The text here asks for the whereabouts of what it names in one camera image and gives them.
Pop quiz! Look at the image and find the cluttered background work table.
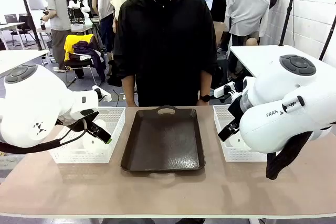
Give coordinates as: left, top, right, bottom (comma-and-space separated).
34, 23, 94, 41

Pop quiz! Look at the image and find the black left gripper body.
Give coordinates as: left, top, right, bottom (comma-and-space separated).
72, 115, 93, 132

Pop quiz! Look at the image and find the mannequin with white shirt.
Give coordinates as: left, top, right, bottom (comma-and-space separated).
225, 0, 271, 46

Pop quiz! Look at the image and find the white background table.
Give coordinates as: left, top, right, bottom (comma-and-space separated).
229, 45, 336, 78
0, 49, 50, 75

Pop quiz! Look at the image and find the dark brown plastic tray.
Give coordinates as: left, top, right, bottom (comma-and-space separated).
120, 105, 206, 177

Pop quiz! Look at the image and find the black left arm cable sleeve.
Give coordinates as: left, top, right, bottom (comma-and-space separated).
0, 119, 89, 154

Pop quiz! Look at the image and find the dark purple garment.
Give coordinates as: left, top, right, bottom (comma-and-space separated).
72, 40, 107, 83

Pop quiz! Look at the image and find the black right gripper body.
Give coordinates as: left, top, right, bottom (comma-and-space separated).
227, 97, 246, 126

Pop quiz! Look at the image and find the mannequin with white tank top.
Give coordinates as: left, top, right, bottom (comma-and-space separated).
91, 0, 115, 54

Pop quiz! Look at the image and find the black metal chair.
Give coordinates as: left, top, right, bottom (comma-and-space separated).
64, 34, 106, 88

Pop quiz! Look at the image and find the person in black jacket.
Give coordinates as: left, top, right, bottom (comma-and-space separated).
113, 0, 218, 107

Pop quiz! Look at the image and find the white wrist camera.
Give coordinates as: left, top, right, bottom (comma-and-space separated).
214, 81, 236, 99
91, 85, 112, 103

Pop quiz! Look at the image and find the person's right forearm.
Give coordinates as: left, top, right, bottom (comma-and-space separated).
122, 74, 137, 103

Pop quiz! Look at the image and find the white perforated plastic basket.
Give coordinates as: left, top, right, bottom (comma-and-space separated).
213, 104, 268, 162
48, 106, 126, 164

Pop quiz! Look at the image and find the man in grey shirt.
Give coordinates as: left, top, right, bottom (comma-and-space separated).
41, 0, 72, 73

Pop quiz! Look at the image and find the translucent round-bottom flask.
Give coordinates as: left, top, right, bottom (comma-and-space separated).
82, 119, 112, 154

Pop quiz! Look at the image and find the yellow garment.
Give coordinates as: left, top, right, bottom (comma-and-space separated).
64, 34, 95, 62

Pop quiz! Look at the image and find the black tripod stand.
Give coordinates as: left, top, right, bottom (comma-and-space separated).
278, 0, 299, 46
319, 14, 336, 61
19, 0, 44, 51

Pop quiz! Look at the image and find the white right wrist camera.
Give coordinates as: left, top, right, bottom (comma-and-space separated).
214, 81, 236, 99

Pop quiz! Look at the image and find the person's left forearm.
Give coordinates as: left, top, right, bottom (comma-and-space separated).
199, 70, 213, 96

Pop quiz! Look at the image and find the black office chair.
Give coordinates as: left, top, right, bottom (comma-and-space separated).
4, 14, 36, 46

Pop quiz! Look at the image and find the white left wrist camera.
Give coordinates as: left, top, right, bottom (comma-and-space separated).
91, 85, 112, 103

